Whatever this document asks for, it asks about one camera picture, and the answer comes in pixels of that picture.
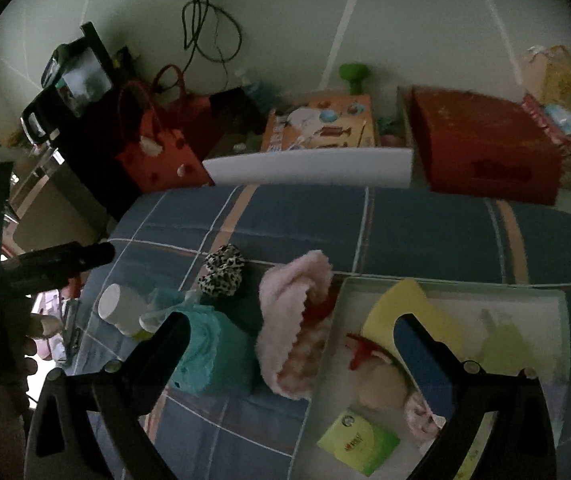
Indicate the yellow sponge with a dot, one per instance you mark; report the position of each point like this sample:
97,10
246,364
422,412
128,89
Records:
395,305

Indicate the red patterned basket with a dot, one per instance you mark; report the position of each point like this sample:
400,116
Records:
565,140

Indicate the green tissue pack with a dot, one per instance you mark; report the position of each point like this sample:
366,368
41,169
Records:
358,442

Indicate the yellow gift bag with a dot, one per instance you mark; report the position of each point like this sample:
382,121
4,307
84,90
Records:
563,80

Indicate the white foam board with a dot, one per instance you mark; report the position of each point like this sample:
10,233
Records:
310,167

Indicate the light green cloth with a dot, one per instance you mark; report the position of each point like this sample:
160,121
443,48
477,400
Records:
505,342

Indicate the leopard print scrunchie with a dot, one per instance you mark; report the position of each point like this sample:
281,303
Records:
223,270

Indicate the orange toy box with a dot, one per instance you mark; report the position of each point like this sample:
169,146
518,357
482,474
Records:
320,122

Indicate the white plastic bottle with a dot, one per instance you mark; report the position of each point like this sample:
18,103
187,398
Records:
118,307

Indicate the green plastic toy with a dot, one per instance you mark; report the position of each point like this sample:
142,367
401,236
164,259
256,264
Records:
351,76

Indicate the white storage tray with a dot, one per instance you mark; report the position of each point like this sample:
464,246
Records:
515,410

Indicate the red cardboard box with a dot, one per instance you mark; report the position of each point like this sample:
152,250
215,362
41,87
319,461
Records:
480,145

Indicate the pink fluffy cloth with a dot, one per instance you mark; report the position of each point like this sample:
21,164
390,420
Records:
285,320

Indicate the black coffee machine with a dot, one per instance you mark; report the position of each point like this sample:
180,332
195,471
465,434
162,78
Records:
73,80

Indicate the pale blue plastic bag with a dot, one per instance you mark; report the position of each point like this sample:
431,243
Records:
170,300

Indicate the blue plaid bedsheet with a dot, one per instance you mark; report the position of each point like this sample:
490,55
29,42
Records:
290,230

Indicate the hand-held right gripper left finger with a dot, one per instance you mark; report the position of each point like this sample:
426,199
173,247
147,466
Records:
165,345

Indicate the teal towel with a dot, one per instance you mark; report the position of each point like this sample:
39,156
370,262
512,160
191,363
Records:
215,355

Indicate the red tote bag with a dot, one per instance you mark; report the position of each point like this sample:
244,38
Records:
163,160

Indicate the wooden side cabinet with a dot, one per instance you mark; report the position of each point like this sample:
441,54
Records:
50,195

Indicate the pink plush toy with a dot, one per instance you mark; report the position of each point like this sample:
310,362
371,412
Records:
418,417

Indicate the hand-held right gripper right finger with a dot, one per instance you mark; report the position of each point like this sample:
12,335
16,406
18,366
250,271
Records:
423,360

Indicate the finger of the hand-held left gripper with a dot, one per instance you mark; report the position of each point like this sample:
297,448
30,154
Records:
60,262

